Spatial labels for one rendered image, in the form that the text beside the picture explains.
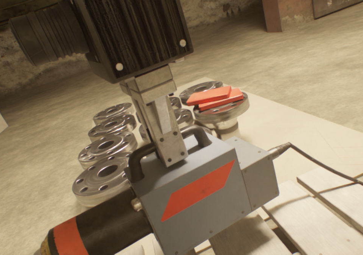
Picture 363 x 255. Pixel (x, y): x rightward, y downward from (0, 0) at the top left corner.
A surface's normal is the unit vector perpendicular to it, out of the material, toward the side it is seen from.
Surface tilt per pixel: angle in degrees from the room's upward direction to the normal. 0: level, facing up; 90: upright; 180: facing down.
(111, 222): 50
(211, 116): 90
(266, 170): 90
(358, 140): 0
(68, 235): 32
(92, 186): 0
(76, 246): 58
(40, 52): 122
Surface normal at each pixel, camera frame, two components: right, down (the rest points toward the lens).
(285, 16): 0.25, 0.32
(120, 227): 0.25, -0.12
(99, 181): -0.29, -0.87
